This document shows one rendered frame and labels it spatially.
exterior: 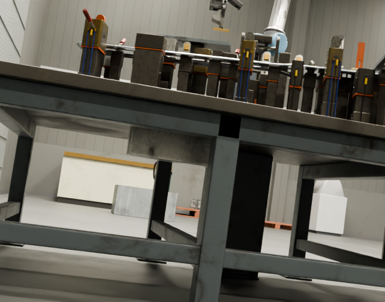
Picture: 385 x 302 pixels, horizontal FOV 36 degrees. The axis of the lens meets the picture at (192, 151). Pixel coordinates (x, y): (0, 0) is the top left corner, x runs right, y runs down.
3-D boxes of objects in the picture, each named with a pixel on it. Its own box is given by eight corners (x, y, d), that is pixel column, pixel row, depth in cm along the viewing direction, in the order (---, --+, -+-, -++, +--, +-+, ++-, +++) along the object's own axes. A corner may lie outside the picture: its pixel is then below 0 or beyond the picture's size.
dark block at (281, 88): (268, 139, 275) (280, 51, 279) (268, 141, 282) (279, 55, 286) (279, 140, 275) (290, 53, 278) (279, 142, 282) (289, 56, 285)
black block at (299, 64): (283, 129, 234) (292, 57, 236) (282, 132, 244) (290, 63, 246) (296, 131, 233) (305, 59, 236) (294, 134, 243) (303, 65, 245)
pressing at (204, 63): (72, 40, 258) (72, 36, 258) (86, 53, 280) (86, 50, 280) (393, 76, 243) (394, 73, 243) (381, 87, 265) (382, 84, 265)
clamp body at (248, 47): (229, 122, 235) (240, 38, 237) (229, 126, 246) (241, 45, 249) (245, 124, 234) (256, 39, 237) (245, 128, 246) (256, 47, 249)
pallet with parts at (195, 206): (221, 220, 1285) (223, 202, 1288) (232, 223, 1192) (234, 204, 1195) (160, 211, 1261) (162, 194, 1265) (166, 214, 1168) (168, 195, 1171)
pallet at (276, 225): (291, 229, 1313) (292, 224, 1314) (306, 232, 1226) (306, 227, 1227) (236, 222, 1291) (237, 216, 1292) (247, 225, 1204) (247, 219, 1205)
